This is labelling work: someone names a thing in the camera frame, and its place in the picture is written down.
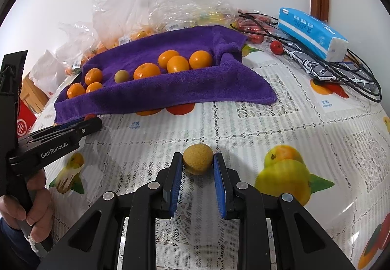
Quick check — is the person's left hand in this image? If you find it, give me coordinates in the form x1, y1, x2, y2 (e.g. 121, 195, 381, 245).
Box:
0, 171, 54, 241

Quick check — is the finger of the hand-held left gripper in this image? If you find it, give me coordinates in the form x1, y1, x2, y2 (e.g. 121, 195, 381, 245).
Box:
33, 118, 92, 138
18, 116, 103, 152

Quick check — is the purple towel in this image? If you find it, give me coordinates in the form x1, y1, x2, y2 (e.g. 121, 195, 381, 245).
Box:
54, 25, 277, 125

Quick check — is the white lace printed tablecloth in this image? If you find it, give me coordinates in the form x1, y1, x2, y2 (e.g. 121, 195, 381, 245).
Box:
30, 26, 390, 270

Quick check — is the black cable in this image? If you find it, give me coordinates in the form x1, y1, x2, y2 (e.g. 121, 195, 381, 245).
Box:
230, 12, 383, 103

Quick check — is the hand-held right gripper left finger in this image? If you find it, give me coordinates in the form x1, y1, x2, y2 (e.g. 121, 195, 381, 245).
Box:
37, 153, 183, 270

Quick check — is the small orange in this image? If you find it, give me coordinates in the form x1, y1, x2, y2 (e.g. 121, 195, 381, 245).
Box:
189, 50, 213, 69

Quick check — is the large orange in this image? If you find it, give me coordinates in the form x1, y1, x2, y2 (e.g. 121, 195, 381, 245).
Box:
133, 63, 161, 81

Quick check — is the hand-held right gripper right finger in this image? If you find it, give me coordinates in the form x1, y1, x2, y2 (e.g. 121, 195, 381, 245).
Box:
213, 153, 357, 270

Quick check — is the white plastic bag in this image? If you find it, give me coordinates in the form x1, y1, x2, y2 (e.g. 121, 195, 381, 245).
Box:
30, 49, 66, 91

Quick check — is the red box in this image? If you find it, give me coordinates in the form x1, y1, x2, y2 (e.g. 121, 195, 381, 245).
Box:
17, 99, 37, 139

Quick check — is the patterned grey pouch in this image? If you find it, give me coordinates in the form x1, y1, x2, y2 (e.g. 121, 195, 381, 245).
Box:
282, 45, 377, 91

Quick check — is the orange with green stem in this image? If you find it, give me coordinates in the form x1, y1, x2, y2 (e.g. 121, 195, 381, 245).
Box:
85, 68, 104, 86

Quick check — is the clear bag of red produce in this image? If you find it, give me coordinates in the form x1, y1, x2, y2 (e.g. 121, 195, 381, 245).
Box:
236, 10, 281, 45

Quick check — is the blue and white tissue pack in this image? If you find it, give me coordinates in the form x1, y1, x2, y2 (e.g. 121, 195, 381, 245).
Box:
277, 7, 349, 62

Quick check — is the clear plastic bag of oranges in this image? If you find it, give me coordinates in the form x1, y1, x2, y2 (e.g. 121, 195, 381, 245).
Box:
90, 0, 171, 45
56, 22, 102, 76

